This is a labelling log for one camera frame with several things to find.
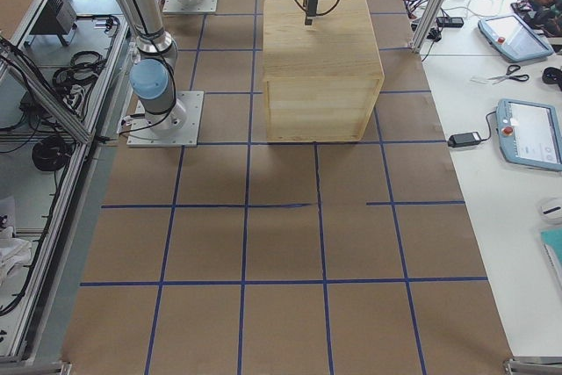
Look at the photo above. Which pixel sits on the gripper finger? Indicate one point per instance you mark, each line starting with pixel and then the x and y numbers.
pixel 311 10

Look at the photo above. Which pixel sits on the light wooden drawer cabinet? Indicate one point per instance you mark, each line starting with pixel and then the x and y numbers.
pixel 320 81

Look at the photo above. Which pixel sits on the upper teach pendant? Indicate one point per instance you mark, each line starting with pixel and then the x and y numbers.
pixel 513 38

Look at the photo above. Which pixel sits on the teach pendant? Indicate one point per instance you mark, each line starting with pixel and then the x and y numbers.
pixel 513 38
pixel 529 134

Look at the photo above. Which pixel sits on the black power brick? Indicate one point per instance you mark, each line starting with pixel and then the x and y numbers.
pixel 462 140

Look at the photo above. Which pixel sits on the lower teach pendant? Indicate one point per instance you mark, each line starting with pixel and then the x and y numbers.
pixel 529 134

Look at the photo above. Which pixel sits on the black handled scissors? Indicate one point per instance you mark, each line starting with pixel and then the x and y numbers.
pixel 510 74

